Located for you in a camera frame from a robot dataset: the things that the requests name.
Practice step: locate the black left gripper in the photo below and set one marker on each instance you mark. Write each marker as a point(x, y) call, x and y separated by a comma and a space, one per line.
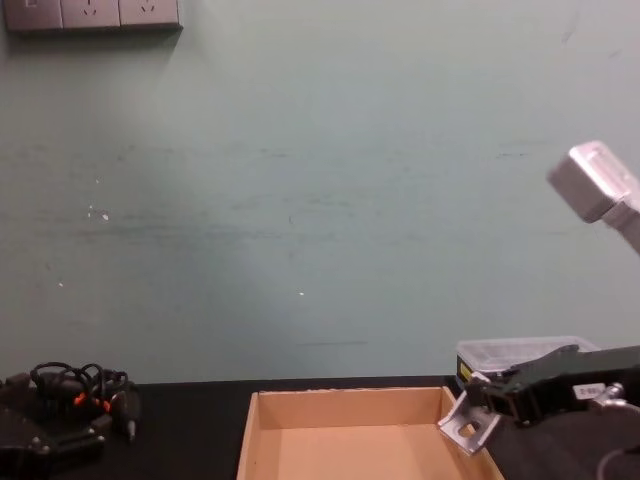
point(20, 445)

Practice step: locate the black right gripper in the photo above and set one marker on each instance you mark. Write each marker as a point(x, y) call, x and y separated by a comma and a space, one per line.
point(560, 387)

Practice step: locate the silver metal angle bracket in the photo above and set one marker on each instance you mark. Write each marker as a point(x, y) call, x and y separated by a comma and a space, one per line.
point(462, 429)

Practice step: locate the clear plastic case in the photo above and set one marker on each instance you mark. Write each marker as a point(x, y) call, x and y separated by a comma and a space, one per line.
point(505, 352)

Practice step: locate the black table cloth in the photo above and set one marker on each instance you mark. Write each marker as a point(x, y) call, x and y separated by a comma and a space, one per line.
point(190, 430)

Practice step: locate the shallow brown cardboard tray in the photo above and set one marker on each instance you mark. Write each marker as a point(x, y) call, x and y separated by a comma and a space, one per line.
point(350, 450)

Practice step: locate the grey wall socket plate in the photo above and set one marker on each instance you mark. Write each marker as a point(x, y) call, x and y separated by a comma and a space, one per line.
point(91, 12)
point(149, 11)

